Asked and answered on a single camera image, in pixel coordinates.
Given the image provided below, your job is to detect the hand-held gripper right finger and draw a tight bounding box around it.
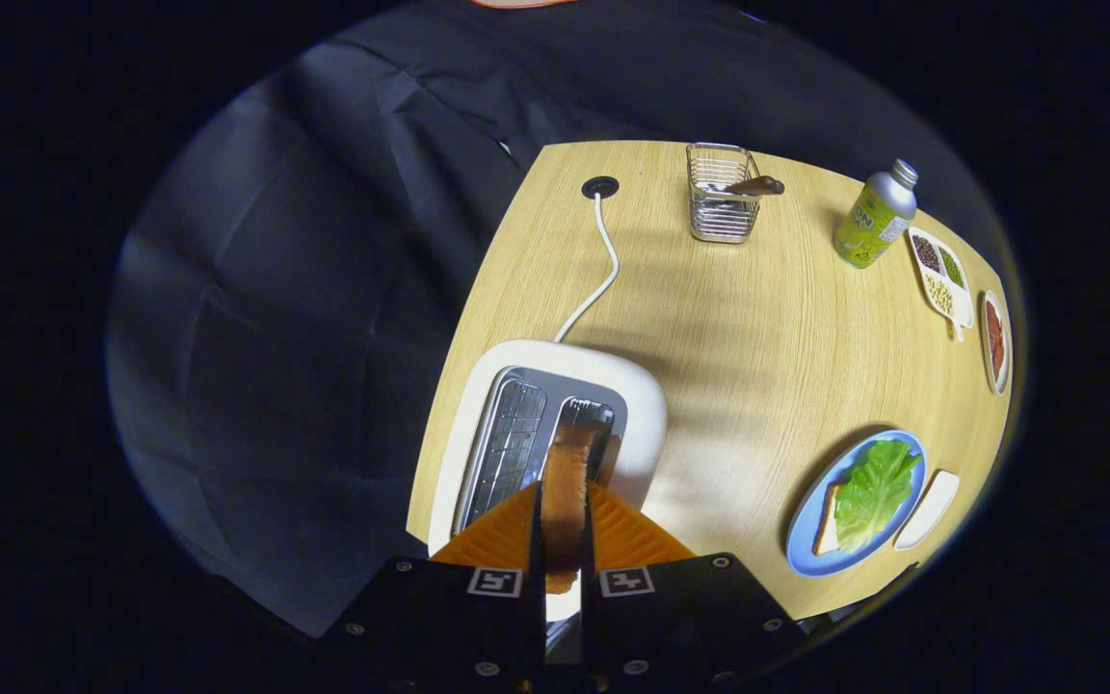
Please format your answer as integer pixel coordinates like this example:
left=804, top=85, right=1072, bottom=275
left=580, top=480, right=811, bottom=694

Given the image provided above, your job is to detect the white oval plate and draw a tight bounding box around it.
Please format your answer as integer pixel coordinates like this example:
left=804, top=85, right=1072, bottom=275
left=982, top=289, right=1012, bottom=396

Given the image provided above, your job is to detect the white power cable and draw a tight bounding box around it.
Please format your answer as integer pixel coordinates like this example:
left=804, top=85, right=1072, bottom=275
left=555, top=193, right=620, bottom=343

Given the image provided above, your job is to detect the blue plate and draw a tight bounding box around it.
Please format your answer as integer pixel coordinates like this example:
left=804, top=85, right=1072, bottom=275
left=786, top=430, right=927, bottom=577

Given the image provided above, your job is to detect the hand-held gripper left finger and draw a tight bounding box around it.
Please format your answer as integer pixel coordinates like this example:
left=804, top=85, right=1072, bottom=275
left=319, top=480, right=548, bottom=694

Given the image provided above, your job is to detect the white divided dish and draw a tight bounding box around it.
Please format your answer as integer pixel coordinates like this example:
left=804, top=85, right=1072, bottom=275
left=907, top=227, right=975, bottom=343

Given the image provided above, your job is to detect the green lettuce leaf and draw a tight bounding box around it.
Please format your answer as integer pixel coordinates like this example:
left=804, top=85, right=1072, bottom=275
left=834, top=440, right=922, bottom=552

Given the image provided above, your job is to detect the green label metal bottle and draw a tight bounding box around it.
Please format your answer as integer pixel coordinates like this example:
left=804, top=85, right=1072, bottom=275
left=832, top=159, right=919, bottom=269

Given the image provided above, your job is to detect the toasted bread slice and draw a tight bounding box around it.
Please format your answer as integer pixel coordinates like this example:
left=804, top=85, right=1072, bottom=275
left=542, top=424, right=596, bottom=595

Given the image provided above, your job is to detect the white toaster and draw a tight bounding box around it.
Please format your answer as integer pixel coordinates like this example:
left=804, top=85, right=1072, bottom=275
left=428, top=339, right=668, bottom=623

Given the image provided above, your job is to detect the metal wire basket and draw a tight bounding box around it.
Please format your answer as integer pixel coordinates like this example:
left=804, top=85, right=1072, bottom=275
left=686, top=143, right=760, bottom=244

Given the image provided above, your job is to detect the small white plate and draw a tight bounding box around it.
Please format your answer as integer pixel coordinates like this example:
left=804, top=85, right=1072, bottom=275
left=894, top=470, right=961, bottom=550

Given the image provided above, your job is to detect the plain bread slice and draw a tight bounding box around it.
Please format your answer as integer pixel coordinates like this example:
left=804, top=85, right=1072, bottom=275
left=813, top=482, right=845, bottom=555

